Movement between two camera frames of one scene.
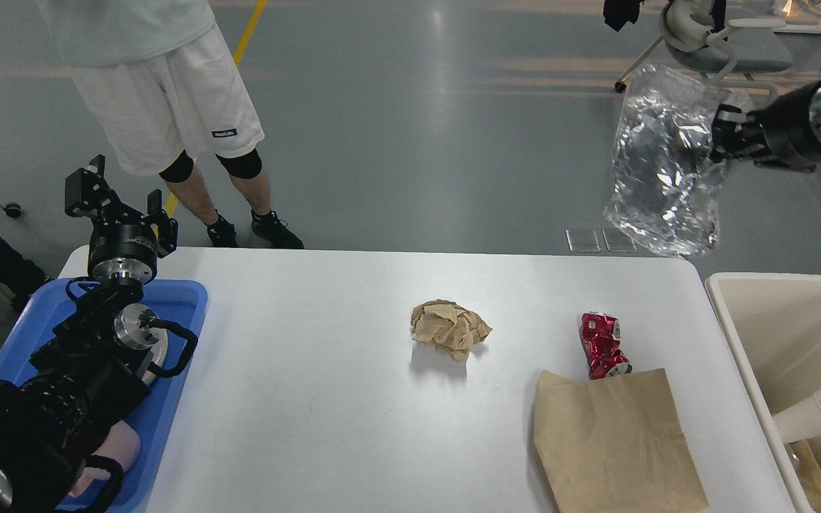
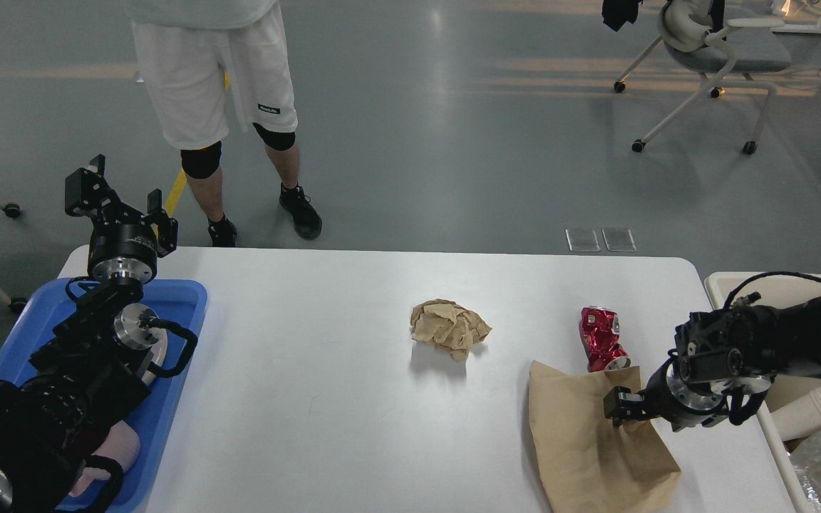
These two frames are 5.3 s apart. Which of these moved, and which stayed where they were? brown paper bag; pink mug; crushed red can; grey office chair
Moved: brown paper bag
Stayed: crushed red can; grey office chair; pink mug
